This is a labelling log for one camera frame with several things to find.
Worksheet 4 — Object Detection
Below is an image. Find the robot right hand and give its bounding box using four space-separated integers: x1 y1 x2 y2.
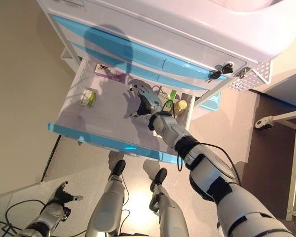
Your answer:
128 85 163 118

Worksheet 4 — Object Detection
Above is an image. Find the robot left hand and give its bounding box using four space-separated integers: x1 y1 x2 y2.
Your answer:
51 181 83 202

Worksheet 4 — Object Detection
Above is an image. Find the white drawer blue handle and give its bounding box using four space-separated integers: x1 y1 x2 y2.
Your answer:
46 58 195 163
51 14 227 82
70 40 210 92

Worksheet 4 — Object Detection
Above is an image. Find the yellow medicine bottle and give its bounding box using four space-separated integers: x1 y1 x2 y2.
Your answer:
171 99 189 117

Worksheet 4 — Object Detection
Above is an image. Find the purple white medicine box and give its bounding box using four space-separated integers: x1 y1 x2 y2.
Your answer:
93 63 125 81

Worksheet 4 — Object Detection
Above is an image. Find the small green medicine box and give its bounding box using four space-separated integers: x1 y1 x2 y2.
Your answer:
79 88 97 109

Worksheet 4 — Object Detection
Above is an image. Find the white box green stripe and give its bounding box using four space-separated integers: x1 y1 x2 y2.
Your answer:
150 85 178 109

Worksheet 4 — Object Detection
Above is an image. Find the silver robot left leg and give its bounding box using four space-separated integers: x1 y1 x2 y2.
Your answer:
86 159 126 237

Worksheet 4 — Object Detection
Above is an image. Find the silver robot leg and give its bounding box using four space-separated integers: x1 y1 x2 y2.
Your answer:
86 159 126 237
149 167 188 237

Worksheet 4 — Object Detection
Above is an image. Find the white bin blue lid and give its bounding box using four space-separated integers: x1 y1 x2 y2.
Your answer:
191 91 222 120

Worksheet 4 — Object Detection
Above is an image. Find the black key in lock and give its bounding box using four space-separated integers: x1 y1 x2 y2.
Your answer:
207 63 235 82

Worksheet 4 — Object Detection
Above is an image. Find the white cart side bin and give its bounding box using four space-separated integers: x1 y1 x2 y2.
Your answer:
60 46 77 72

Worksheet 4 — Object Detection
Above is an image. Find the white medical cart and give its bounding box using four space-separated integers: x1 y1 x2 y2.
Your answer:
36 0 296 163

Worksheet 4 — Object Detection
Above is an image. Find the silver cart latch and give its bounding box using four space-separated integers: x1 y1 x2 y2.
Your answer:
234 66 251 79

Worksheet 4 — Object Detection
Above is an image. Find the silver robot right leg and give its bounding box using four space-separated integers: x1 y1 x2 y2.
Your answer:
149 167 188 237

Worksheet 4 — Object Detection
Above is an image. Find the white perforated side basket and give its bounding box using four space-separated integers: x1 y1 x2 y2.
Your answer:
228 60 272 93

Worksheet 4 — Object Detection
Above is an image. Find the bed caster wheel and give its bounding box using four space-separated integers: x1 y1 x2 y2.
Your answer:
255 117 273 130

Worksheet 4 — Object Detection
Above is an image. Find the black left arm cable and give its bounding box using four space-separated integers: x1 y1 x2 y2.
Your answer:
0 199 55 237

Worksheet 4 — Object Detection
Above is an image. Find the thin floor cable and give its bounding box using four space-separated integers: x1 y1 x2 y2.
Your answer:
117 174 133 233

